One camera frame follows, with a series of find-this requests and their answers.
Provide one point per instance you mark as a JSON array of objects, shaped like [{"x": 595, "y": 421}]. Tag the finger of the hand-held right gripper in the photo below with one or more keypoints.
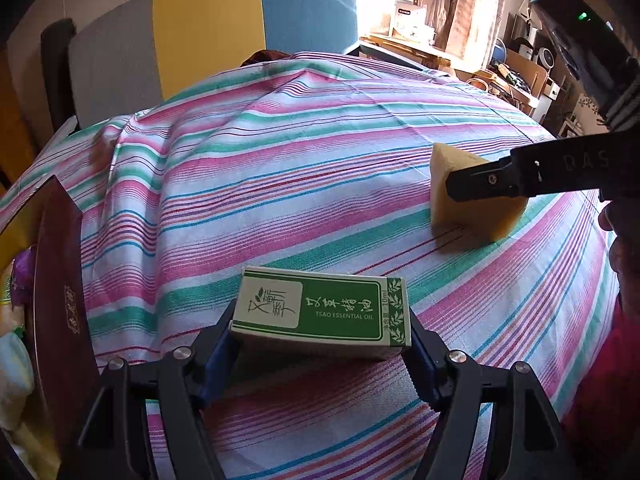
[{"x": 485, "y": 180}]

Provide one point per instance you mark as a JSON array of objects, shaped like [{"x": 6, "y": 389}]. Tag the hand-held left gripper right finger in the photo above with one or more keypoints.
[{"x": 425, "y": 380}]

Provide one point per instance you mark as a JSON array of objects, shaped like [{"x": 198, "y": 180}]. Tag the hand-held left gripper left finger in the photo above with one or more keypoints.
[{"x": 215, "y": 365}]

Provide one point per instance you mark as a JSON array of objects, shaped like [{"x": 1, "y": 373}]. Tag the yellow sponge block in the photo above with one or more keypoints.
[{"x": 475, "y": 220}]

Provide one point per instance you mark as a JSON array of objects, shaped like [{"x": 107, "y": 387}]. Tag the green white carton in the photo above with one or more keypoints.
[{"x": 340, "y": 310}]

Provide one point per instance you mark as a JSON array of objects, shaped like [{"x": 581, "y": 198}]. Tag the square metal tin box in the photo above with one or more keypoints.
[{"x": 60, "y": 310}]

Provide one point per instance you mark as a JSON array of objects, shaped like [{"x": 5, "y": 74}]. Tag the white snack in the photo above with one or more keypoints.
[{"x": 15, "y": 375}]

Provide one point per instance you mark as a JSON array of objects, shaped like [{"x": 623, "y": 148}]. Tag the purple snack packet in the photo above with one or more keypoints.
[{"x": 24, "y": 275}]

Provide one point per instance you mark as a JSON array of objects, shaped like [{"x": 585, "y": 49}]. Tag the person's right hand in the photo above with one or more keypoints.
[{"x": 627, "y": 255}]

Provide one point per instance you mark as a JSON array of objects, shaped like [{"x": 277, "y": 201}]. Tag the white round appliance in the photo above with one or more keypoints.
[{"x": 546, "y": 56}]

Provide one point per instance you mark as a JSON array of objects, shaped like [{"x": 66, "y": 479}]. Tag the wooden side table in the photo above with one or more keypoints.
[{"x": 415, "y": 50}]

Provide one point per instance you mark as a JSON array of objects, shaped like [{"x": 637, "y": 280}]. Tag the pale patterned curtain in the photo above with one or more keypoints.
[{"x": 470, "y": 10}]

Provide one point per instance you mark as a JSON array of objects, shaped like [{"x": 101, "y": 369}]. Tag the white carton box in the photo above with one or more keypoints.
[{"x": 410, "y": 19}]

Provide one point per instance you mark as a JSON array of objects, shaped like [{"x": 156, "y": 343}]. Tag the pink green striped blanket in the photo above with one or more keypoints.
[{"x": 300, "y": 185}]

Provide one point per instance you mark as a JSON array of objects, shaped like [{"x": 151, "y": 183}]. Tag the red clothing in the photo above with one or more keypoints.
[{"x": 615, "y": 385}]

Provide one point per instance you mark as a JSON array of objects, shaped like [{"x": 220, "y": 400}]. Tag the brown cloth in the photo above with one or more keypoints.
[{"x": 270, "y": 57}]

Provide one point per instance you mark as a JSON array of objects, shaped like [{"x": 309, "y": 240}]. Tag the wooden wardrobe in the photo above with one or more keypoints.
[{"x": 15, "y": 125}]

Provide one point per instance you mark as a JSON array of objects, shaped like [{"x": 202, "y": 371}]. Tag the grey yellow blue cushion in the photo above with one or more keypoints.
[{"x": 200, "y": 35}]

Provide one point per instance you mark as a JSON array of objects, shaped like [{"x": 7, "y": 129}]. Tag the black rolled mat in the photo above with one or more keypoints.
[{"x": 56, "y": 70}]

